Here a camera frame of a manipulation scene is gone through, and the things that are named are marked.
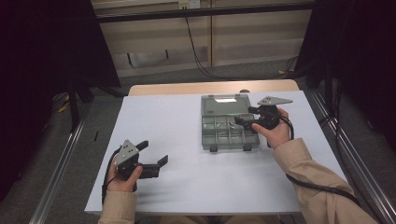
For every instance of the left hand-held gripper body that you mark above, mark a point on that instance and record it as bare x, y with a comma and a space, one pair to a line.
126, 155

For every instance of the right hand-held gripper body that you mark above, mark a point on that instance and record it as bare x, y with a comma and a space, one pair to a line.
269, 116

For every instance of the small metal screw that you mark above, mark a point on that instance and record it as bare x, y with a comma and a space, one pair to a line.
232, 125

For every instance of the grey plastic compartment box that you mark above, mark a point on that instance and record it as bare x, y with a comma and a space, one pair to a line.
224, 140

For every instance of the person's right hand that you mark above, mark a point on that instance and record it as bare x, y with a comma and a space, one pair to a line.
278, 135

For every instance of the person's left hand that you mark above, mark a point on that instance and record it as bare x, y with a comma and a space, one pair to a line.
123, 186

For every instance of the small dark round object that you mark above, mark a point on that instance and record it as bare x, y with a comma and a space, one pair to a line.
245, 90

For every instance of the black pen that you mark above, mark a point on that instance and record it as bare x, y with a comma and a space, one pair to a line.
96, 135

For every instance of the white table mat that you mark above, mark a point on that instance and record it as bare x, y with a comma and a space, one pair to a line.
174, 105

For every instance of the black metal stand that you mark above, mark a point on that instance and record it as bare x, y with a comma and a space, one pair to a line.
73, 109
329, 93

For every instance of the black horizontal bar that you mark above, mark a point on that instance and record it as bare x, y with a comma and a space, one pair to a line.
218, 11

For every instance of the black curtain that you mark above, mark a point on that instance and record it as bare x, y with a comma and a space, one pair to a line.
367, 46
37, 46

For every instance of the aluminium floor rail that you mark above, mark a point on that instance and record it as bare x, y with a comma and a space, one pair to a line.
373, 189
59, 169

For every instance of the white wall socket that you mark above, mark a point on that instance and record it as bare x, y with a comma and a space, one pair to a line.
190, 3

